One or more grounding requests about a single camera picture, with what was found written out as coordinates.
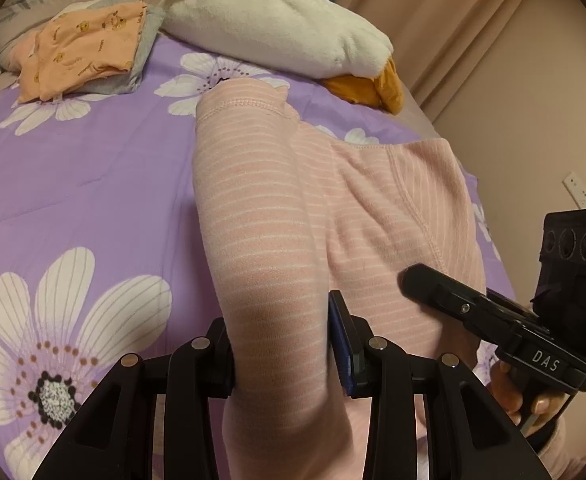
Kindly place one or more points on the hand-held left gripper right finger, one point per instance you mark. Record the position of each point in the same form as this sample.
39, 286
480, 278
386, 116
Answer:
342, 355

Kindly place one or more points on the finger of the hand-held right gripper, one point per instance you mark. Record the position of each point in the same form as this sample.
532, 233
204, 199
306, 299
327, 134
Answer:
448, 297

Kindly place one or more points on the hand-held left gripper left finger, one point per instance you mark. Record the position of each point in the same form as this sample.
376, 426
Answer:
215, 360

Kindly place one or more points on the pink striped pants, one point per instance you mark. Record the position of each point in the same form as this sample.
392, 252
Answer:
283, 210

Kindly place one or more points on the person's right forearm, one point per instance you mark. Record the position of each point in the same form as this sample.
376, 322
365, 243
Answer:
565, 452

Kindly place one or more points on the person's right hand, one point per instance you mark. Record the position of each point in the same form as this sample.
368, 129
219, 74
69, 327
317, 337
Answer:
508, 395

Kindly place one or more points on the purple floral blanket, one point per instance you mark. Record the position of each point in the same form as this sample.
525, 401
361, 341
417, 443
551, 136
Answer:
98, 185

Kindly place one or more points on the beige curtain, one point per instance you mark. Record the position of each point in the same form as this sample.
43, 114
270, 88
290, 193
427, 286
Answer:
448, 20

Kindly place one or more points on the grey folded garment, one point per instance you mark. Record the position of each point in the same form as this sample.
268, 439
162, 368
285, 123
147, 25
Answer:
140, 50

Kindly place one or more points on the white goose plush toy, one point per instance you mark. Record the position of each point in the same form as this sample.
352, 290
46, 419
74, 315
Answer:
273, 20

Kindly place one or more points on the orange printed folded garment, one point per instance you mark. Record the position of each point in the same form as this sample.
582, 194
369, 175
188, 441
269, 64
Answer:
83, 45

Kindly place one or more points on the light pink folded garment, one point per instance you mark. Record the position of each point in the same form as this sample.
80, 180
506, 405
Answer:
23, 55

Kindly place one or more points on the white wall outlet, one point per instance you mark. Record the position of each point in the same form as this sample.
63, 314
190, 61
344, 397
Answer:
577, 189

